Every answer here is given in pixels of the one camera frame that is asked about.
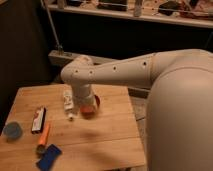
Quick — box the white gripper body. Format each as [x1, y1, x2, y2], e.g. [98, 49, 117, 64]
[72, 84, 95, 111]

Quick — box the white bottle with red label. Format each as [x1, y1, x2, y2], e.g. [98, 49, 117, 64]
[63, 90, 74, 120]

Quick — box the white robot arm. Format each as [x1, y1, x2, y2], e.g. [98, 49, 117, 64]
[61, 49, 213, 171]

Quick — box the red ceramic bowl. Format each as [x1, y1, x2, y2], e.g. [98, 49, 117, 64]
[80, 95, 100, 119]

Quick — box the metal stand pole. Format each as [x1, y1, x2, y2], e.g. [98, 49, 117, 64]
[42, 0, 64, 55]

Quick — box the red and black box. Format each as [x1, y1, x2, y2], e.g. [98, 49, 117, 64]
[31, 107, 46, 134]

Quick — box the orange marker pen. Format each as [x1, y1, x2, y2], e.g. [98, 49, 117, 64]
[36, 123, 51, 155]

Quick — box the blue rectangular sponge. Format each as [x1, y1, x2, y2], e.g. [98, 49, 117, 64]
[36, 144, 62, 171]

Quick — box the wooden shelf with clutter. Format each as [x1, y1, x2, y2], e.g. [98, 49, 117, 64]
[43, 0, 213, 29]

